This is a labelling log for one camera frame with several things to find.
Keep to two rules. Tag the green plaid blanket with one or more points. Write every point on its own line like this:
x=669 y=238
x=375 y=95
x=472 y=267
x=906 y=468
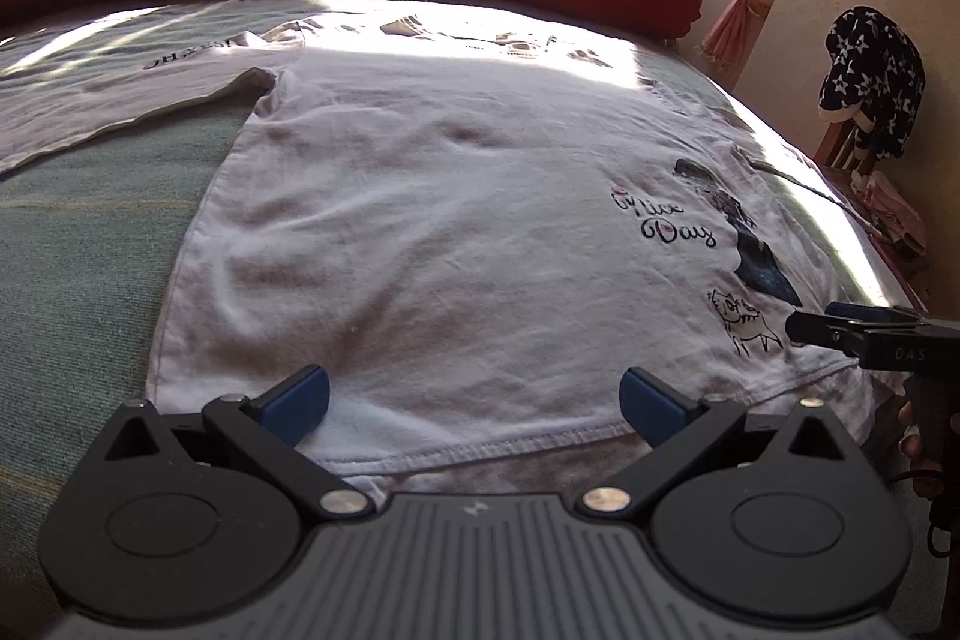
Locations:
x=75 y=235

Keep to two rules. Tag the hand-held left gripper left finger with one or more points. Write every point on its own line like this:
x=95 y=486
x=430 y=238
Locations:
x=300 y=400

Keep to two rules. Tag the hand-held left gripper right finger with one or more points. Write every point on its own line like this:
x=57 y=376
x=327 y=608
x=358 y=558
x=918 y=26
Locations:
x=652 y=404

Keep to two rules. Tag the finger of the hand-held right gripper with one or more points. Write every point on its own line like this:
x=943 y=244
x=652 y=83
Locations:
x=821 y=332
x=877 y=314

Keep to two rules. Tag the pink clothes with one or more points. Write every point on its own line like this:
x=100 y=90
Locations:
x=892 y=212

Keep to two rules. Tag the person's right hand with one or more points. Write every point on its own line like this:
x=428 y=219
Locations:
x=911 y=430

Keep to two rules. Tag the white printed t-shirt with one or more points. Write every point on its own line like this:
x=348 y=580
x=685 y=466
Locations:
x=450 y=197

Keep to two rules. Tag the navy star-print garment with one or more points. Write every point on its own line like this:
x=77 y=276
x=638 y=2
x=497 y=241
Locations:
x=870 y=78

